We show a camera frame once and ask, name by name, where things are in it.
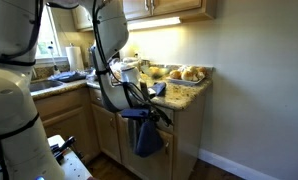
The white baseboard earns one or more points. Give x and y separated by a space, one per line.
229 165

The narrow wooden drawer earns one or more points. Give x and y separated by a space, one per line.
95 97

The under-cabinet light strip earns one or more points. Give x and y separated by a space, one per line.
154 23

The wide wooden drawer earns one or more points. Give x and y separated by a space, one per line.
165 115

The clear bottle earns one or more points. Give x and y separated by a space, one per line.
90 58

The dark blue dish mat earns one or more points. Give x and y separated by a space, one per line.
67 76

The white perforated robot table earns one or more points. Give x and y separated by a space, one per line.
74 166

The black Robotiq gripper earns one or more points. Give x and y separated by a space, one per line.
154 115

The white roll tray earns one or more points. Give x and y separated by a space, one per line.
184 81

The black clamp tools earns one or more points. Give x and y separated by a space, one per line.
64 146

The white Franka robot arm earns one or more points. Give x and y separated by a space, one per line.
12 110

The white dish wand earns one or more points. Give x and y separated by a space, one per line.
53 58

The bright kitchen window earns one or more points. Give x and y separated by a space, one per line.
49 36

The narrow wooden cabinet door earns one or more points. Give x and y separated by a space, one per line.
104 133

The wooden upper cabinet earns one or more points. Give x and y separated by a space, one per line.
185 8
81 18

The wooden sink cabinet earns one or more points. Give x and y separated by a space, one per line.
65 120

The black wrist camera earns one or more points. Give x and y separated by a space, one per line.
135 113

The white paper towel roll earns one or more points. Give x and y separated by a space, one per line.
74 58

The golden bread roll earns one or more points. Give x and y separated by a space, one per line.
175 74
193 69
187 75
202 70

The silver white rice cooker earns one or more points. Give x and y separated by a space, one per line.
132 61

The wide wooden cabinet door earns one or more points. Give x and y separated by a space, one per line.
155 163

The steel kitchen sink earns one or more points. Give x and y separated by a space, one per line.
44 85

